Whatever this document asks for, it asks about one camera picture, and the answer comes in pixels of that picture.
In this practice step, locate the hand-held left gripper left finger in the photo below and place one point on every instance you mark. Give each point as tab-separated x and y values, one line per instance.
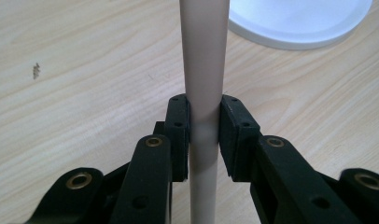
178	140

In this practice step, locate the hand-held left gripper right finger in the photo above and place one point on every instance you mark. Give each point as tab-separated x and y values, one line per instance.
237	140

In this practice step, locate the beige perforated skimmer spoon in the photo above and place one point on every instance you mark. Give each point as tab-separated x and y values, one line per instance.
204	62

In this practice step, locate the white utensil rack stand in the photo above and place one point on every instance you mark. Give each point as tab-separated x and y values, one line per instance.
296	21

